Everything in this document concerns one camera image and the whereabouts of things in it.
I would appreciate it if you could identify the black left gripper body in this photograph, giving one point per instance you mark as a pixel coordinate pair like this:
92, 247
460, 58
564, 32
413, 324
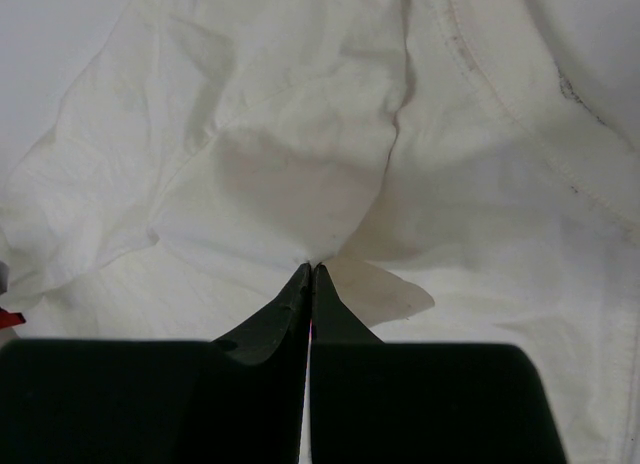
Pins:
10, 318

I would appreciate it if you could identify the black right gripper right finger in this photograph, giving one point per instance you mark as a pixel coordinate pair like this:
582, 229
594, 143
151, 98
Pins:
378, 402

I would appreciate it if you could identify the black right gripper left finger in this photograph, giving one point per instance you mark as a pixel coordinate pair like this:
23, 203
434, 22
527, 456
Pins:
236, 399

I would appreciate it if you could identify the white t shirt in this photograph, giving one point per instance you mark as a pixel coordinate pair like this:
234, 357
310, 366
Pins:
453, 163

